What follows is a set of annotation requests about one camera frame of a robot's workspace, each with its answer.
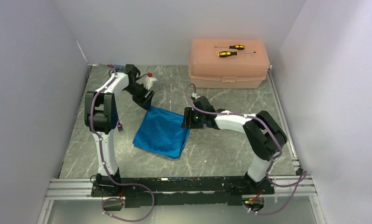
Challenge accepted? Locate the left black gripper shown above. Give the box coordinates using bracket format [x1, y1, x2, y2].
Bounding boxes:
[124, 83, 155, 112]

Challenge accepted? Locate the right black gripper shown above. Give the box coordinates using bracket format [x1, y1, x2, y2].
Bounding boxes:
[181, 107, 205, 128]

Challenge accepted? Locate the blue cloth napkin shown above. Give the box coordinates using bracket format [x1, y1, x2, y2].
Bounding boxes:
[132, 106, 190, 159]

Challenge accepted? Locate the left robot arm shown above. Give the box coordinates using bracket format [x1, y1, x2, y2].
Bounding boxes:
[84, 64, 157, 196]

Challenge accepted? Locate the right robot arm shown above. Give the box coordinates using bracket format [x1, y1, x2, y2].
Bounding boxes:
[181, 96, 288, 194]

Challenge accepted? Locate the purple fork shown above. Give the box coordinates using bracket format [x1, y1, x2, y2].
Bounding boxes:
[117, 121, 124, 133]

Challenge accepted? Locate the blue red screwdriver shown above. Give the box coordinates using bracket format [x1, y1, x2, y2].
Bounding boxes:
[98, 63, 124, 70]

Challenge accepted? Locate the peach plastic toolbox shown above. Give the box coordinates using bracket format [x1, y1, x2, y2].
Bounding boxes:
[189, 39, 270, 89]

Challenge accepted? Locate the yellow black screwdriver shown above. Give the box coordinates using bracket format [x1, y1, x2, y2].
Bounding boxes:
[218, 51, 256, 58]

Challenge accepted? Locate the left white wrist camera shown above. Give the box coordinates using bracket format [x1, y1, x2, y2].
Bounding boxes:
[142, 72, 157, 90]

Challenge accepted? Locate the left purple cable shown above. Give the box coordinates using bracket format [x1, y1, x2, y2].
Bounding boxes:
[90, 68, 156, 224]

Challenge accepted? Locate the small black-handled screwdriver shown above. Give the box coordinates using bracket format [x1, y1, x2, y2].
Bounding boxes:
[215, 44, 245, 50]

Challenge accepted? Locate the aluminium frame rail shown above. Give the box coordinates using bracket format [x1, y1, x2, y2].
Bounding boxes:
[37, 175, 326, 224]

